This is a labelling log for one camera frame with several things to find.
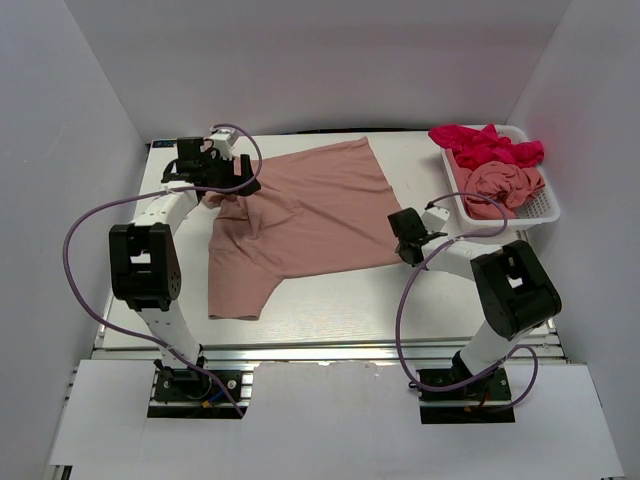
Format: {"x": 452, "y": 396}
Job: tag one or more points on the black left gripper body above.
{"x": 219, "y": 171}

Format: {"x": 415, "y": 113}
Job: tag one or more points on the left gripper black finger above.
{"x": 248, "y": 189}
{"x": 242, "y": 167}

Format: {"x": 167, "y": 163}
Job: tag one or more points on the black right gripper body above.
{"x": 399, "y": 250}

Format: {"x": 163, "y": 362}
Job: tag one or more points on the dusty pink t shirt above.
{"x": 318, "y": 211}

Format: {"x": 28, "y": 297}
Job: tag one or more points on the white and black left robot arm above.
{"x": 145, "y": 271}

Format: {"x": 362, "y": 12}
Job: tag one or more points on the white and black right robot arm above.
{"x": 515, "y": 291}

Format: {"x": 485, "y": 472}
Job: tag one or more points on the black xdof label sticker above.
{"x": 163, "y": 143}

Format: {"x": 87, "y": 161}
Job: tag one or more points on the magenta t shirt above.
{"x": 472, "y": 148}

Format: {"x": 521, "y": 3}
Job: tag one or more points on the coral pink t shirt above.
{"x": 496, "y": 185}

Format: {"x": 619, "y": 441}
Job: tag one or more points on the white perforated plastic basket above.
{"x": 543, "y": 208}

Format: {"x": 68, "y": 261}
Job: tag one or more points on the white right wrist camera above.
{"x": 435, "y": 217}

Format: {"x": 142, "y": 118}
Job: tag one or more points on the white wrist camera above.
{"x": 435, "y": 217}
{"x": 223, "y": 140}

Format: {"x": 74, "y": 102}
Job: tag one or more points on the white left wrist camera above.
{"x": 223, "y": 140}

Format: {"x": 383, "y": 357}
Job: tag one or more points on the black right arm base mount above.
{"x": 487, "y": 401}

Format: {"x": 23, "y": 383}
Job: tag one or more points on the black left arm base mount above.
{"x": 195, "y": 397}

